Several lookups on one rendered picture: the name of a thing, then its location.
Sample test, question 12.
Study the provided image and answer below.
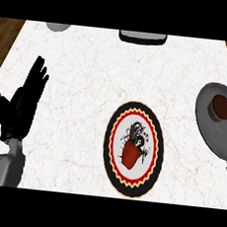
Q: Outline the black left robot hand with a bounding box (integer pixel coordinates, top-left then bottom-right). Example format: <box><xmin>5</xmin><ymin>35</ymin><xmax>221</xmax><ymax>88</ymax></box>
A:
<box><xmin>0</xmin><ymin>51</ymin><xmax>52</xmax><ymax>148</ymax></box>

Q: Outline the grey frying pan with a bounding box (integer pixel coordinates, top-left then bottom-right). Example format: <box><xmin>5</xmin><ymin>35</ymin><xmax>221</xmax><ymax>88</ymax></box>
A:
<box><xmin>186</xmin><ymin>80</ymin><xmax>227</xmax><ymax>197</ymax></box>

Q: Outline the grey round bowl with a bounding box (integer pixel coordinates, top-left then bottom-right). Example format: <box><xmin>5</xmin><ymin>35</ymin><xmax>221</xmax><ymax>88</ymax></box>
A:
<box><xmin>43</xmin><ymin>22</ymin><xmax>72</xmax><ymax>35</ymax></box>

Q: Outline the black red patterned plate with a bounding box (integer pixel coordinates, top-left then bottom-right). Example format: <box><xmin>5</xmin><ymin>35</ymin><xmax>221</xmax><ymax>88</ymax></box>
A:
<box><xmin>98</xmin><ymin>98</ymin><xmax>170</xmax><ymax>201</ymax></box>

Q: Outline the brown round cake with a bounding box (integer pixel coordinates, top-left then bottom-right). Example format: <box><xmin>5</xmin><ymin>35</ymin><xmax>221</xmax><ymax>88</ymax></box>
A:
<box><xmin>206</xmin><ymin>93</ymin><xmax>227</xmax><ymax>124</ymax></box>

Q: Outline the red cupcake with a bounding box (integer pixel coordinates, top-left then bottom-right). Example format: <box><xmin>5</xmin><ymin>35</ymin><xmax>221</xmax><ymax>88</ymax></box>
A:
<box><xmin>117</xmin><ymin>119</ymin><xmax>153</xmax><ymax>173</ymax></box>

